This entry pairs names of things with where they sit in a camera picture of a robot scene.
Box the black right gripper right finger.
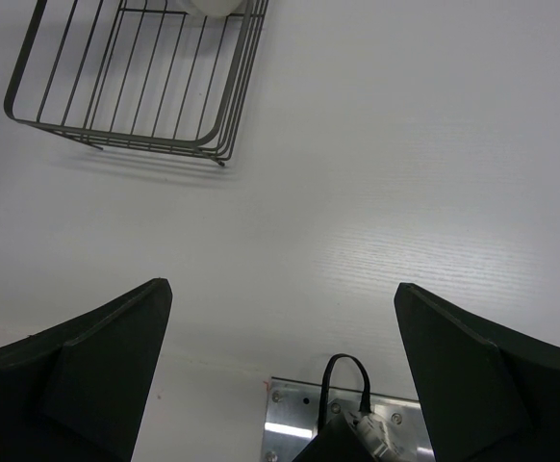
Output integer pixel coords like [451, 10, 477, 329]
[394, 283, 560, 461]

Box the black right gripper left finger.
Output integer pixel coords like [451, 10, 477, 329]
[0, 278, 172, 461]

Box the orange rimmed floral plate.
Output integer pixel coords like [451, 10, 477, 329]
[179, 0, 242, 18]

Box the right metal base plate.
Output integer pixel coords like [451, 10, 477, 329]
[261, 377, 435, 461]

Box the grey wire dish rack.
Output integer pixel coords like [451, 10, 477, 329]
[3, 1, 267, 166]

